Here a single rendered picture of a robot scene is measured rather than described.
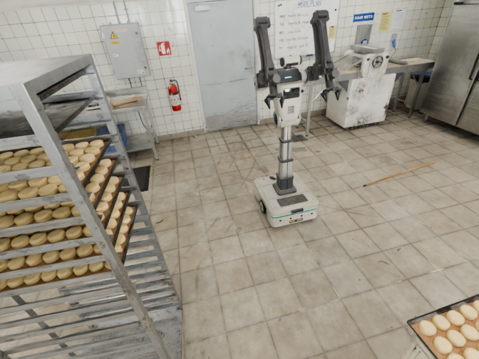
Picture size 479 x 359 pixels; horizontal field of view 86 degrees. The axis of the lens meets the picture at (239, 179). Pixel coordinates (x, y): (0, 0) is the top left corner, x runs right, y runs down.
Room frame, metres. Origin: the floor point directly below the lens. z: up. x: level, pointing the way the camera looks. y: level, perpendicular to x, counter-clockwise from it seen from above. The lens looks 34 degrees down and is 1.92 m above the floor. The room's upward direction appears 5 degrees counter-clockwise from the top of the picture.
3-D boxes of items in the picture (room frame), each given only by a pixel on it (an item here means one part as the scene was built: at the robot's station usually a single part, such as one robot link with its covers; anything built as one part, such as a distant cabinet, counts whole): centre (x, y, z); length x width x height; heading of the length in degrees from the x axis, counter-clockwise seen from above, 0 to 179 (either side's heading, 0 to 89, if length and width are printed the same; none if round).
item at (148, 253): (0.98, 0.81, 0.78); 0.64 x 0.03 x 0.03; 97
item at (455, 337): (0.40, -0.70, 0.91); 0.05 x 0.05 x 0.02
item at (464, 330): (0.41, -0.76, 0.91); 0.05 x 0.05 x 0.02
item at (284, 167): (2.22, -0.47, 0.45); 0.13 x 0.13 x 0.40; 11
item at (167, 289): (0.98, 0.81, 0.42); 0.64 x 0.03 x 0.03; 97
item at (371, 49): (4.42, -2.19, 1.23); 0.58 x 0.19 x 0.07; 11
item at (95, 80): (1.05, 0.51, 0.97); 0.03 x 0.03 x 1.70; 7
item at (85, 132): (3.74, 2.37, 0.36); 0.47 x 0.38 x 0.26; 11
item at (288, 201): (2.21, -0.48, 0.24); 0.68 x 0.53 x 0.41; 11
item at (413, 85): (4.94, -3.70, 0.33); 0.54 x 0.53 x 0.66; 11
